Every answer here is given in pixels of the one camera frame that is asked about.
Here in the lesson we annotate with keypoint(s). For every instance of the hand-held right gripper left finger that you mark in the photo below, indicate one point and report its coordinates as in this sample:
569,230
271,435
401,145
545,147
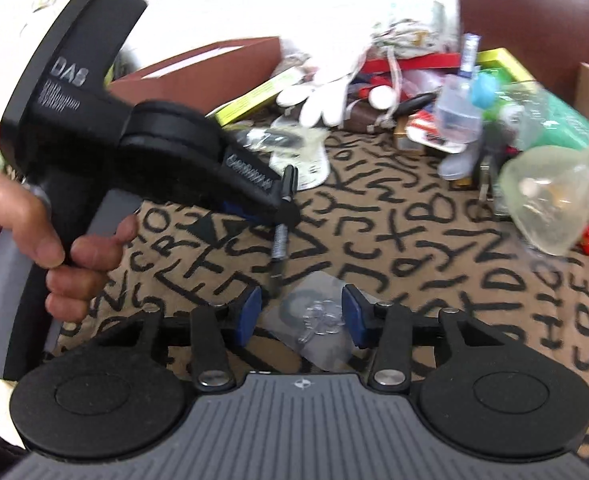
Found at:
247,317

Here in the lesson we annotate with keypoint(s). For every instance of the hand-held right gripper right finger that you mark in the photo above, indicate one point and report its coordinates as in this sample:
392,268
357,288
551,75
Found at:
354,320

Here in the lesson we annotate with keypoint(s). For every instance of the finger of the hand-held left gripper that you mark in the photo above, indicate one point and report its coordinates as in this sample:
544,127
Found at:
254,190

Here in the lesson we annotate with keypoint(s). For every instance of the clear bag with small clips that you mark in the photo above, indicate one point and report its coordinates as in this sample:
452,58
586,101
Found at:
314,315

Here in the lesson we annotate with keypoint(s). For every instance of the black marker pen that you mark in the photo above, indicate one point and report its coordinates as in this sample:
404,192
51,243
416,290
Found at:
279,245

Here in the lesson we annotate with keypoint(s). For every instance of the brown cardboard box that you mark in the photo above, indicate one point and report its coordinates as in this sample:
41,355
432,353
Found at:
199,75

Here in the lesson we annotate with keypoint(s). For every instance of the person's left hand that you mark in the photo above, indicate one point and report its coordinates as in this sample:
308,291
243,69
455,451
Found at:
9,210

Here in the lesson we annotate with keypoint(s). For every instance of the clear bag with black pen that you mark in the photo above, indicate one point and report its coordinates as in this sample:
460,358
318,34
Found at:
274,139

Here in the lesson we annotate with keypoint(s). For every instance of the white round disc package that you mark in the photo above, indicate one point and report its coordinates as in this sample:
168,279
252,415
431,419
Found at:
304,165

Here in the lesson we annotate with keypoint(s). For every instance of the letter-printed blanket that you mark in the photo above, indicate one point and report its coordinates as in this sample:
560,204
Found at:
424,270

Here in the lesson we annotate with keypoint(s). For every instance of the yellow-green flat box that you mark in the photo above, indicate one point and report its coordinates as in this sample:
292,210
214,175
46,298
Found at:
259,95

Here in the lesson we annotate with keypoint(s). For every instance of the white glove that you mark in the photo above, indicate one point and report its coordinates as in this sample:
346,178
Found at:
324,97

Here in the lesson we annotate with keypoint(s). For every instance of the brown pouch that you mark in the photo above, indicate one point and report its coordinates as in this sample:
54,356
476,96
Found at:
369,117

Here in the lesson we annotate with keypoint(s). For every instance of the red tube with white cap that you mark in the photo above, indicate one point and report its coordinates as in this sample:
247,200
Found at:
379,96

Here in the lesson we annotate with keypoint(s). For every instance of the red and white packet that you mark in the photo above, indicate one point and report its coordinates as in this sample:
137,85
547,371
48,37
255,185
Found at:
434,135

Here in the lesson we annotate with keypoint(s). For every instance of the red flat box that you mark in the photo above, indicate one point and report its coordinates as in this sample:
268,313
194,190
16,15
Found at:
414,62

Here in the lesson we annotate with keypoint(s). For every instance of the clear plastic bottle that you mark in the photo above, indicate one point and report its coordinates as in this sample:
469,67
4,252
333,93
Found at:
457,115

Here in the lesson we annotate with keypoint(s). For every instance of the crumpled clear plastic bag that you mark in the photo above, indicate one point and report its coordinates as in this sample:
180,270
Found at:
554,200

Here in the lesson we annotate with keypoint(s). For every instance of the colourful blue-edged packet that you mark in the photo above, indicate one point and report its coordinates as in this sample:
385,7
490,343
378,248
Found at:
470,55

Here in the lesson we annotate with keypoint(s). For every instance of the lime green box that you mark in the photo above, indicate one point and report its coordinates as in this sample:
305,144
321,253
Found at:
504,62

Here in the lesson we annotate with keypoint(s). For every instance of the green plastic packet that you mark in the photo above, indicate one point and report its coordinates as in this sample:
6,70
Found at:
564,120

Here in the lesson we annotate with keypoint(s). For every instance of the brown chair back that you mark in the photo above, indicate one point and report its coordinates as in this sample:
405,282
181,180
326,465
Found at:
534,15

